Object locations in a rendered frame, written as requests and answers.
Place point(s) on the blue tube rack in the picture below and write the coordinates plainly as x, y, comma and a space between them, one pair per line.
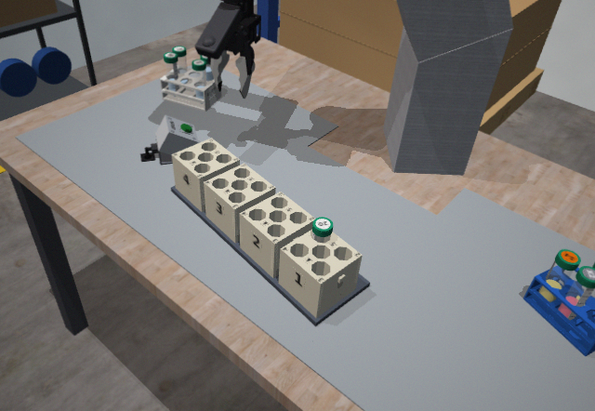
570, 329

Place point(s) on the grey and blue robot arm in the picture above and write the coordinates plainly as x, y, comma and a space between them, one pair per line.
219, 30

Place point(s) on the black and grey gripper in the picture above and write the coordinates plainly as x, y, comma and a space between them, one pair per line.
239, 43

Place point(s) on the grey bench mat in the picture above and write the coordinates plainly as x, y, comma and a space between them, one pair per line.
443, 325

